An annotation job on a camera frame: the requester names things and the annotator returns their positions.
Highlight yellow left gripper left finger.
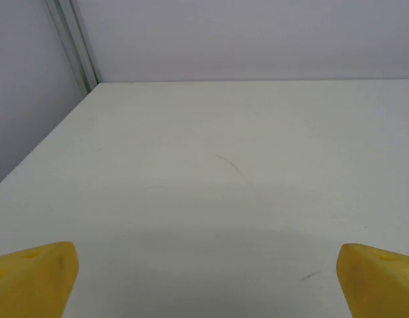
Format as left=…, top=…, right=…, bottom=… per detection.
left=0, top=241, right=80, bottom=318

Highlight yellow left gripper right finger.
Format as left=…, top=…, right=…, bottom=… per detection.
left=335, top=242, right=409, bottom=318

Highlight aluminium frame post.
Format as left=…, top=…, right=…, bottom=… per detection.
left=44, top=0, right=103, bottom=97

